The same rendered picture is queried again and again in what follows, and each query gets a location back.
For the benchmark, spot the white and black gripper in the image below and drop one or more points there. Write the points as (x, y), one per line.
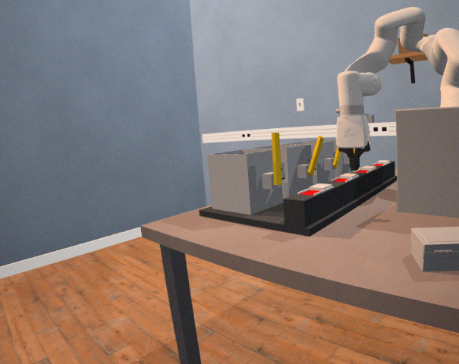
(352, 132)

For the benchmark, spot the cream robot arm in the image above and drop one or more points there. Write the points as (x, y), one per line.
(356, 82)

